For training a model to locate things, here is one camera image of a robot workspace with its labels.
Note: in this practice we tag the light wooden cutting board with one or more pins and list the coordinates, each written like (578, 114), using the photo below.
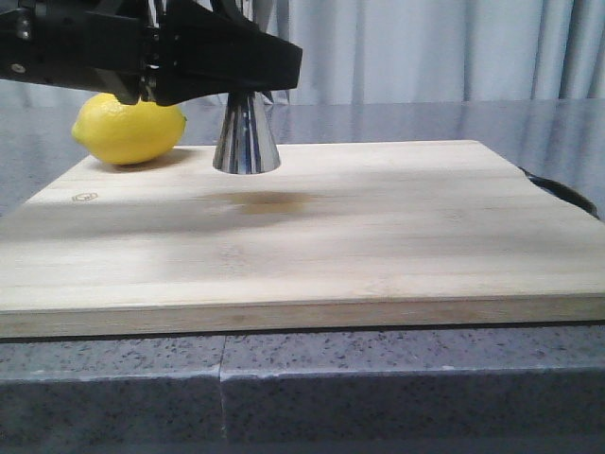
(339, 235)

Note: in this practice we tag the grey curtain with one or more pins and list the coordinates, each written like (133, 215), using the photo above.
(383, 52)

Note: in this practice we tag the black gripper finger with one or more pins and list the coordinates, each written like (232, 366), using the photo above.
(218, 50)

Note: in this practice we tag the yellow lemon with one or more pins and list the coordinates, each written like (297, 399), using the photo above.
(121, 134)

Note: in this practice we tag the steel double jigger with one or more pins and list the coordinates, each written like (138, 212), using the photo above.
(246, 145)

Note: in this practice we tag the black object behind board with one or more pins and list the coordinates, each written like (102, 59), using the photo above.
(562, 192)

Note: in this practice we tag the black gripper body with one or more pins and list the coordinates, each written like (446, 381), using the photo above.
(98, 46)

